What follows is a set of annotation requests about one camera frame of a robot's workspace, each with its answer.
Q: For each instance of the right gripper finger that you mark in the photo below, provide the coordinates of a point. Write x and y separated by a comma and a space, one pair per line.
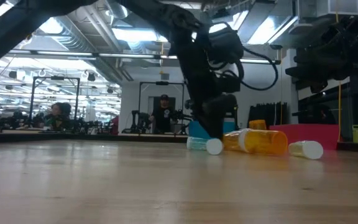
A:
308, 58
303, 72

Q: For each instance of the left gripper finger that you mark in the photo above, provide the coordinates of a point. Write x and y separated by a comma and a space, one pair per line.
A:
224, 104
208, 121

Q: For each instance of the clear pill bottle white cap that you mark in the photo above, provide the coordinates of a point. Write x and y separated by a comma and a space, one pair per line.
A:
213, 147

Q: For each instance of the large orange pill bottle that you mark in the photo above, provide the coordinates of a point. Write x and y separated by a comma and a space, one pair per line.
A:
266, 142

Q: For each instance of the cream pill bottle white cap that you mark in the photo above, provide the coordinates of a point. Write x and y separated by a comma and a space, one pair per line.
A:
309, 150

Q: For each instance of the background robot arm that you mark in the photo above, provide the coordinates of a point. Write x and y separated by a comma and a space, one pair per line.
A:
182, 119
140, 121

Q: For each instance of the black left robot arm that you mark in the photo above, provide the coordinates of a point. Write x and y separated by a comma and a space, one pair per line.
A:
154, 12

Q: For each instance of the blue plastic bin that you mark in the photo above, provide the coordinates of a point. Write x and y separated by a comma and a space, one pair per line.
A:
197, 130

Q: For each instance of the red plastic bin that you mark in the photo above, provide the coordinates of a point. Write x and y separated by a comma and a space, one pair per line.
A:
309, 133

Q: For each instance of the black curtain panels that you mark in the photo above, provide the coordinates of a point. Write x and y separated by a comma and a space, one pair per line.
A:
263, 115

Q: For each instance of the standing person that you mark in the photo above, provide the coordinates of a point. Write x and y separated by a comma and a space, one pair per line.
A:
163, 116

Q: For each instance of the long ceiling tube light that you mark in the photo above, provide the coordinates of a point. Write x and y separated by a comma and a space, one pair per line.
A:
126, 55

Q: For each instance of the green water bottle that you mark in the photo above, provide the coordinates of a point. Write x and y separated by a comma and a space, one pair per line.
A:
357, 134

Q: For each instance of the seated person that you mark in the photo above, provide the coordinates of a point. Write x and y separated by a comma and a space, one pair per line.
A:
57, 116

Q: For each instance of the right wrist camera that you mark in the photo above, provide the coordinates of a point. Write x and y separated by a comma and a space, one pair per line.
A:
319, 87

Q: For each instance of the grey wall vent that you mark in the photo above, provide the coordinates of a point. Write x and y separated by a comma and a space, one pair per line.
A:
165, 76

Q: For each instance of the black metal rig frame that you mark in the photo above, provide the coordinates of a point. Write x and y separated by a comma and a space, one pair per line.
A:
54, 77
162, 83

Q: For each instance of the silver ventilation duct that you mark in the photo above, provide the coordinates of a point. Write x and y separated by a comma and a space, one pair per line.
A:
113, 11

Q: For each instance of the black aluminium table frame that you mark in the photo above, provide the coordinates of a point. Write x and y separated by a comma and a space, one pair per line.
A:
73, 138

